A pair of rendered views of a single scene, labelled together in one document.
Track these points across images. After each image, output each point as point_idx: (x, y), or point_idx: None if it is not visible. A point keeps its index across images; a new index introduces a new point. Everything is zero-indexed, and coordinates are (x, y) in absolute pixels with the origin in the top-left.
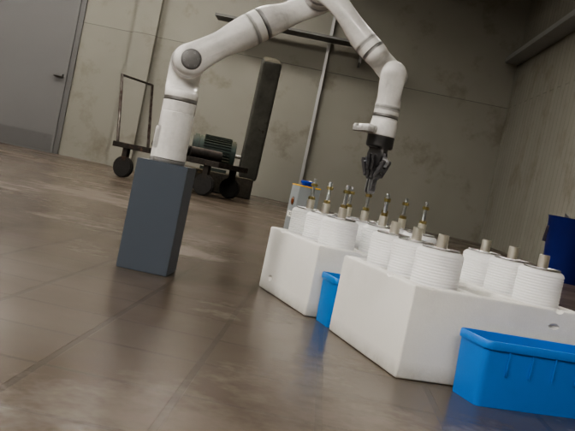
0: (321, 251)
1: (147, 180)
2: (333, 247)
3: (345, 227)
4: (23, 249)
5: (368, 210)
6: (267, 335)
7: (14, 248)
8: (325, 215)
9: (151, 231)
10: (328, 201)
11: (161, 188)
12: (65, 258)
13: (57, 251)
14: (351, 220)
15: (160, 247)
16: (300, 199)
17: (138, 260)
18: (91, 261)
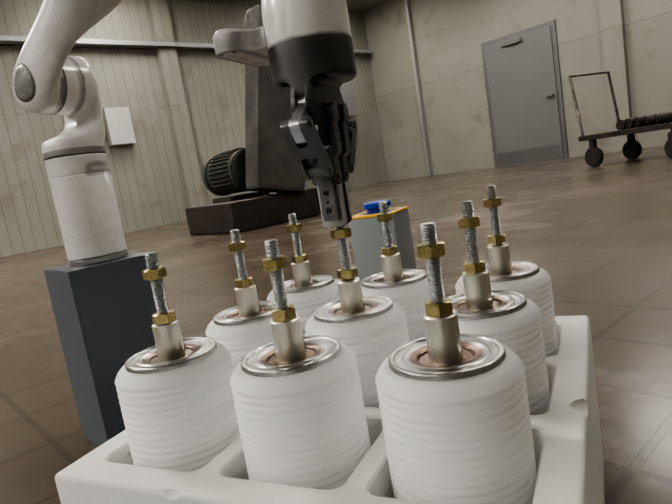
0: (62, 492)
1: (57, 303)
2: (100, 471)
3: (128, 397)
4: (20, 417)
5: (349, 278)
6: None
7: (9, 418)
8: (216, 329)
9: (83, 384)
10: (238, 282)
11: (66, 314)
12: (31, 433)
13: (74, 407)
14: (152, 367)
15: (95, 410)
16: (359, 247)
17: (90, 429)
18: (69, 428)
